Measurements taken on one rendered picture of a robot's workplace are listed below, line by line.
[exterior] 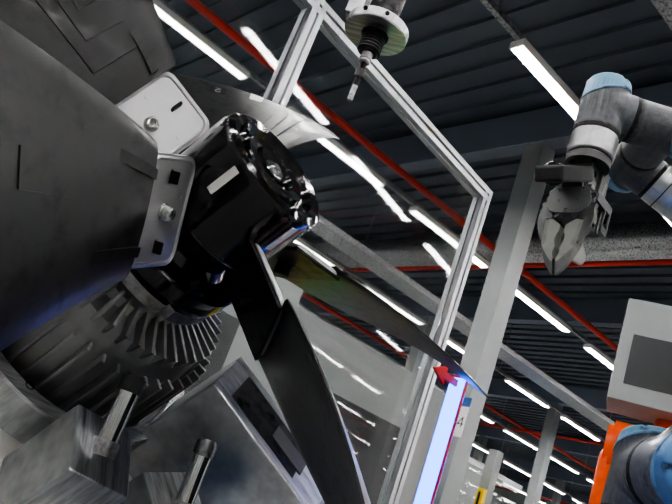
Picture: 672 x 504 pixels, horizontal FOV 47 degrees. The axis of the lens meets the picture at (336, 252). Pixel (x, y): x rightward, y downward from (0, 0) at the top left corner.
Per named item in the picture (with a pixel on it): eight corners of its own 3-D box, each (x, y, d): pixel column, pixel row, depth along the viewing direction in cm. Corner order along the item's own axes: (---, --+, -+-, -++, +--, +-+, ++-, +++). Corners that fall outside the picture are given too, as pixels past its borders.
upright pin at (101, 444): (82, 448, 58) (118, 368, 60) (104, 456, 59) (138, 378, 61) (97, 454, 57) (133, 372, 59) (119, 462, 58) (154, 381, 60)
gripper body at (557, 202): (606, 241, 121) (622, 176, 125) (586, 214, 116) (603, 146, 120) (561, 240, 126) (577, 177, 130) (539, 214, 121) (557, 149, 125)
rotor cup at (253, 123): (115, 267, 60) (238, 170, 56) (110, 153, 70) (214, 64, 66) (239, 338, 70) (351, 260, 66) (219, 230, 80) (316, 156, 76)
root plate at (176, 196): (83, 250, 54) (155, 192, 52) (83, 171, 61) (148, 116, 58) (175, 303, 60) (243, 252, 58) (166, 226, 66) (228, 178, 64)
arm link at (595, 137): (609, 122, 121) (560, 126, 126) (602, 147, 119) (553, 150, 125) (625, 149, 126) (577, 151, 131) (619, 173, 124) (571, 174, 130)
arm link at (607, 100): (645, 78, 125) (594, 62, 126) (631, 134, 122) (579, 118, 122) (627, 103, 133) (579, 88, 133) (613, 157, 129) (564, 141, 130)
